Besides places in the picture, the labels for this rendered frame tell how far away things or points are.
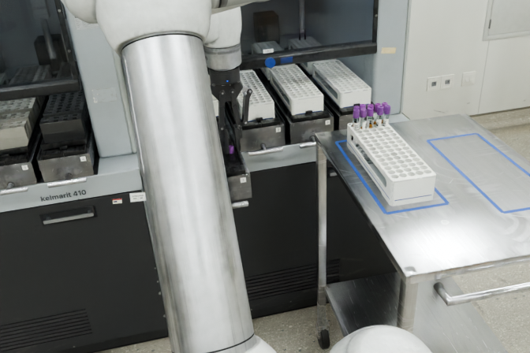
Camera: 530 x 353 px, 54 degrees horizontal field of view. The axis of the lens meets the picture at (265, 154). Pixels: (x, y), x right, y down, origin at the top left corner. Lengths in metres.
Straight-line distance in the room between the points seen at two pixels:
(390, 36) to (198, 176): 1.15
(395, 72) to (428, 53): 1.39
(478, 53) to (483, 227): 2.20
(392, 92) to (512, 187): 0.60
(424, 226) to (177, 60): 0.66
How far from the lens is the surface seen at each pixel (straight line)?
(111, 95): 1.54
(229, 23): 1.24
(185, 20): 0.63
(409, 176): 1.14
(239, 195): 1.32
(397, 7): 1.65
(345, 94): 1.61
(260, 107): 1.54
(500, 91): 3.45
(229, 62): 1.27
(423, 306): 1.72
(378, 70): 1.68
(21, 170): 1.57
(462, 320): 1.71
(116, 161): 1.61
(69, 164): 1.54
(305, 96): 1.58
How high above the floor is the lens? 1.47
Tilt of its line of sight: 29 degrees down
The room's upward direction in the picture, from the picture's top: 3 degrees counter-clockwise
